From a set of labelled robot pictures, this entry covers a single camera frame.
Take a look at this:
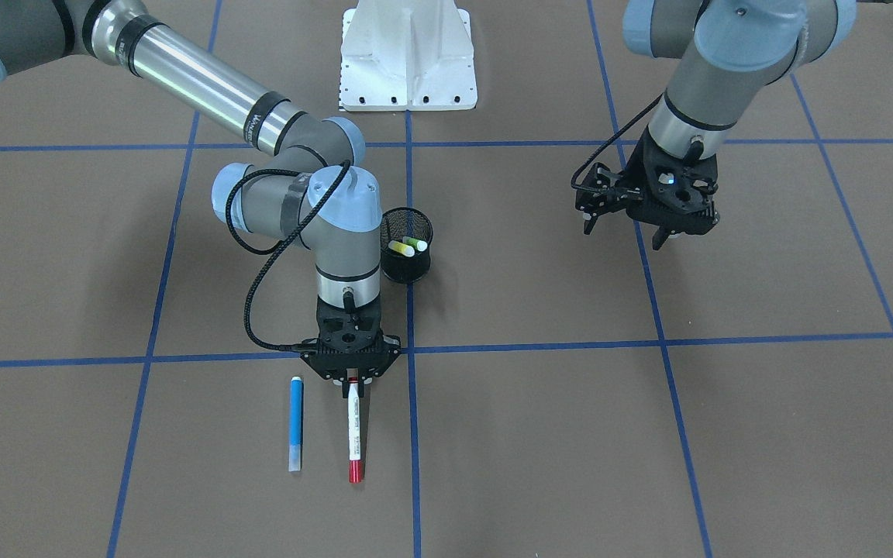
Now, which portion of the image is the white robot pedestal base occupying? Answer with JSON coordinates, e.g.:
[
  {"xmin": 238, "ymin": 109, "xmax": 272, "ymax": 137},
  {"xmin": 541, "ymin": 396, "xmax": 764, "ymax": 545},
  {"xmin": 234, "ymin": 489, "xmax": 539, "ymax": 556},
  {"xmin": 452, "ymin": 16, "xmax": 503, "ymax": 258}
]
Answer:
[{"xmin": 338, "ymin": 1, "xmax": 478, "ymax": 112}]

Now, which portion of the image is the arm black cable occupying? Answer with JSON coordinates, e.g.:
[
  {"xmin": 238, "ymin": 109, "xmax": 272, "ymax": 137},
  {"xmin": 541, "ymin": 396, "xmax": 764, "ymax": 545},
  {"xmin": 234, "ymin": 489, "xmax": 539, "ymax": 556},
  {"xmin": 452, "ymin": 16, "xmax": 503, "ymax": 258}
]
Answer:
[
  {"xmin": 571, "ymin": 93, "xmax": 664, "ymax": 191},
  {"xmin": 225, "ymin": 160, "xmax": 352, "ymax": 353}
]

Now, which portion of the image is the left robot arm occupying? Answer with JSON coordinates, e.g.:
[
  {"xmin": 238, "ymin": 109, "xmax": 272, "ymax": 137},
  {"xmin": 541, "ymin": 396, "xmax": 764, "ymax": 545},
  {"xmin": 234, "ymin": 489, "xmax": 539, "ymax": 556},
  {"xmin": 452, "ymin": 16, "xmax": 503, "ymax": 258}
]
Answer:
[{"xmin": 622, "ymin": 1, "xmax": 857, "ymax": 250}]

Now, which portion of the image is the blue marker pen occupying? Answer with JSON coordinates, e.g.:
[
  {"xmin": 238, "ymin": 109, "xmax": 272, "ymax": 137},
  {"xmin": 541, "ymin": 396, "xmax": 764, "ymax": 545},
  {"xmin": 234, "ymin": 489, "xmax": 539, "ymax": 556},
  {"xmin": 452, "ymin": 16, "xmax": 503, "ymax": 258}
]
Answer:
[{"xmin": 288, "ymin": 377, "xmax": 304, "ymax": 473}]

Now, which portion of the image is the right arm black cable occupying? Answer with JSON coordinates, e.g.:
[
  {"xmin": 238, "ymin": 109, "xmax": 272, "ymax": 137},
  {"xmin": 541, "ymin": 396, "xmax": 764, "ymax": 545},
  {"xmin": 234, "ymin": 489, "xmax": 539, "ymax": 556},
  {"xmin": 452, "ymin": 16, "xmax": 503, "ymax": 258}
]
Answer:
[{"xmin": 225, "ymin": 160, "xmax": 352, "ymax": 353}]

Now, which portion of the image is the white red-capped marker pen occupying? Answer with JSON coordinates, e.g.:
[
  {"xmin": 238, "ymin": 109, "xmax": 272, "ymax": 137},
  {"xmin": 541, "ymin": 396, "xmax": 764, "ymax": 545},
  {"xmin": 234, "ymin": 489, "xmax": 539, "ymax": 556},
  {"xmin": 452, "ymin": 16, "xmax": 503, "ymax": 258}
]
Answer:
[{"xmin": 347, "ymin": 394, "xmax": 363, "ymax": 484}]

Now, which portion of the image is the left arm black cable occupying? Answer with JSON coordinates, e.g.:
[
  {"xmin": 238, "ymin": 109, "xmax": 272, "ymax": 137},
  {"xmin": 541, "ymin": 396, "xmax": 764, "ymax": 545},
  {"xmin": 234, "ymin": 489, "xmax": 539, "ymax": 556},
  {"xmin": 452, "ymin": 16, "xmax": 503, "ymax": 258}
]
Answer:
[{"xmin": 571, "ymin": 93, "xmax": 664, "ymax": 191}]

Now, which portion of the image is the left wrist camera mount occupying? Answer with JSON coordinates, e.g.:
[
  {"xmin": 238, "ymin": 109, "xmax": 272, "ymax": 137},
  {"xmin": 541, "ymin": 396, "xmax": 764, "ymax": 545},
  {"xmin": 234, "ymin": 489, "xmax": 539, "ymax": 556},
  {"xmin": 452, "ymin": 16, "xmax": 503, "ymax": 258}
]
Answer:
[{"xmin": 571, "ymin": 163, "xmax": 639, "ymax": 236}]

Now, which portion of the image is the green marker pen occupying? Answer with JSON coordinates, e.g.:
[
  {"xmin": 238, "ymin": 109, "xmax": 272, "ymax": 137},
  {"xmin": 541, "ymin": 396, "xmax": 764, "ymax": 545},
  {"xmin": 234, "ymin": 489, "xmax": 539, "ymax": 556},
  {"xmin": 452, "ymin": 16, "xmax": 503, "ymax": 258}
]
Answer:
[{"xmin": 402, "ymin": 236, "xmax": 429, "ymax": 252}]

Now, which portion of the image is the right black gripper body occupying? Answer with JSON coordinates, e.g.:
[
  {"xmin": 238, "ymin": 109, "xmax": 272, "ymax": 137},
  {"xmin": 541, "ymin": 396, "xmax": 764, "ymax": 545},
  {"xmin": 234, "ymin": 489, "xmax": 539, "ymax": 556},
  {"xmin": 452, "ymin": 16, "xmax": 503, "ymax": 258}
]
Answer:
[{"xmin": 298, "ymin": 299, "xmax": 402, "ymax": 382}]

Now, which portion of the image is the black mesh pen cup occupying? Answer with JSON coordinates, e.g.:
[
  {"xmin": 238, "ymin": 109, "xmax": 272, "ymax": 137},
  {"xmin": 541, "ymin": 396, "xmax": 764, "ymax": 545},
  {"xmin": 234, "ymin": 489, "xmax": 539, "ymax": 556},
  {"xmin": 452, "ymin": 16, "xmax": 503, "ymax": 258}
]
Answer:
[{"xmin": 379, "ymin": 206, "xmax": 433, "ymax": 284}]

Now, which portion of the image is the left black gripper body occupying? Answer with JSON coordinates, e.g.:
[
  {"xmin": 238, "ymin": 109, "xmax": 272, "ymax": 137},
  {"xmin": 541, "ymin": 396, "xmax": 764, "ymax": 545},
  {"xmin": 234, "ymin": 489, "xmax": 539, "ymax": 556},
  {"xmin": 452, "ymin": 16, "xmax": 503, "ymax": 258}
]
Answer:
[{"xmin": 623, "ymin": 130, "xmax": 719, "ymax": 236}]

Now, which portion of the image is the yellow marker pen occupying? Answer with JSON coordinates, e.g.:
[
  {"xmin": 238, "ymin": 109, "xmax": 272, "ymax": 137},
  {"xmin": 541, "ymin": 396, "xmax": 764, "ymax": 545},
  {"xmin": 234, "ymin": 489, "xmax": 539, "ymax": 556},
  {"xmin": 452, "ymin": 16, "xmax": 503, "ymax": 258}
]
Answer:
[{"xmin": 387, "ymin": 240, "xmax": 415, "ymax": 257}]

